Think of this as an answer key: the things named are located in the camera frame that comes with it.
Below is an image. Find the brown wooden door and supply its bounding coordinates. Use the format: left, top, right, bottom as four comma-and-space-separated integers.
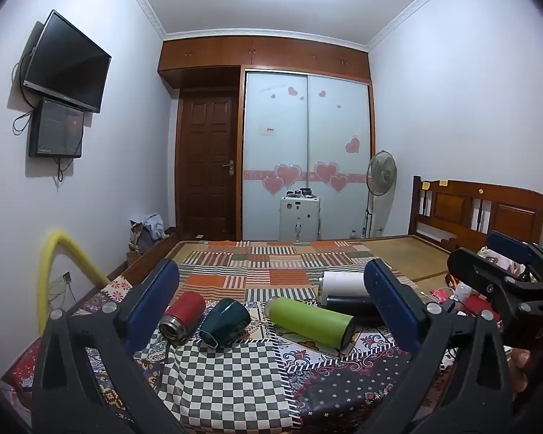
176, 90, 239, 241

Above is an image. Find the patchwork blanket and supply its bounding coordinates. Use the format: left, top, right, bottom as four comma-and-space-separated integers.
0, 239, 517, 434

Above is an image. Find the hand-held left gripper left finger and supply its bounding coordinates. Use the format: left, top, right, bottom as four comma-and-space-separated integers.
31, 259, 187, 434

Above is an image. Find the yellow foam tube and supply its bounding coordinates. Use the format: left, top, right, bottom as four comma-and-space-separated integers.
37, 230, 110, 336

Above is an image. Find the red patterned box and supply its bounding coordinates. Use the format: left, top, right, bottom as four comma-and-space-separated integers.
0, 339, 42, 392

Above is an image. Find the wooden overhead cabinet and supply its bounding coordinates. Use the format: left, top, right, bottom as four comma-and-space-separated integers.
157, 35, 373, 90

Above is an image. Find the black wall cable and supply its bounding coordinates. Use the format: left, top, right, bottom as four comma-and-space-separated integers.
11, 52, 39, 136

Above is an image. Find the wooden bed frame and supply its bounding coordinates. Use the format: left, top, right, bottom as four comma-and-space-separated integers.
104, 234, 200, 285

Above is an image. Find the lime green insulated cup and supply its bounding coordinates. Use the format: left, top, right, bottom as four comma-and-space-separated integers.
264, 296, 356, 351

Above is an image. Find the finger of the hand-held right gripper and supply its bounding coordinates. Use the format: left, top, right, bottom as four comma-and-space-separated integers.
447, 248, 526, 323
485, 230, 543, 291

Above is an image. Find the white cup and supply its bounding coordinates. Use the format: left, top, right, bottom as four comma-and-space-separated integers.
317, 270, 367, 300

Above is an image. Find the red insulated cup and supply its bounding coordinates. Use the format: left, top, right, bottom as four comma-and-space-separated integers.
158, 291, 207, 344

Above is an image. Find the white case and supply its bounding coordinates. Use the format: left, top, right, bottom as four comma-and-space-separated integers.
278, 194, 322, 243

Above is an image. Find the bamboo bed mat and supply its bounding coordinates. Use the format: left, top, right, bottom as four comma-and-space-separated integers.
167, 234, 454, 284

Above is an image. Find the standing electric fan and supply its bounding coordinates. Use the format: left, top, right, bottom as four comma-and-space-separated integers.
363, 149, 398, 238

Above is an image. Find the sliding wardrobe with heart stickers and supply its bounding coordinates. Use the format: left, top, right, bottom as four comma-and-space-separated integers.
240, 68, 374, 242

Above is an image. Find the small wall-mounted monitor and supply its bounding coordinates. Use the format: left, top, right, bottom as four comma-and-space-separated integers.
28, 97, 85, 159

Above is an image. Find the pile of clothes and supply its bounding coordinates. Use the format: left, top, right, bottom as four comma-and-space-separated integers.
127, 212, 169, 254

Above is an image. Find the wall power socket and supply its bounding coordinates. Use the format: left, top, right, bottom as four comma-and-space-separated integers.
47, 271, 72, 300

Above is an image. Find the dark green cup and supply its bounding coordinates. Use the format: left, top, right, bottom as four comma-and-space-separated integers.
198, 298, 252, 350

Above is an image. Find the black cup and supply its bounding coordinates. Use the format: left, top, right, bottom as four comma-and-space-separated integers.
319, 294, 384, 326

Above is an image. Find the person's right hand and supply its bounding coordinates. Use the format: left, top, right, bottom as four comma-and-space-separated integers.
509, 348, 533, 394

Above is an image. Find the checkered cloth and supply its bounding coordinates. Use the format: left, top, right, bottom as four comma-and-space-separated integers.
159, 338, 300, 431

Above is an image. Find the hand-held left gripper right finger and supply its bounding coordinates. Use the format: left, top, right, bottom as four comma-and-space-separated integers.
357, 260, 515, 434

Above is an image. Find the red pouch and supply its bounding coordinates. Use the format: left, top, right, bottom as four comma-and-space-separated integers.
457, 296, 496, 319

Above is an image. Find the wooden bed headboard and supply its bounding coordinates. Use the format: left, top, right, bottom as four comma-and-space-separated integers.
409, 175, 543, 254

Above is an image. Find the wall-mounted flat television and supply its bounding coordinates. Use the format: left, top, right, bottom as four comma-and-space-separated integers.
22, 9, 112, 114

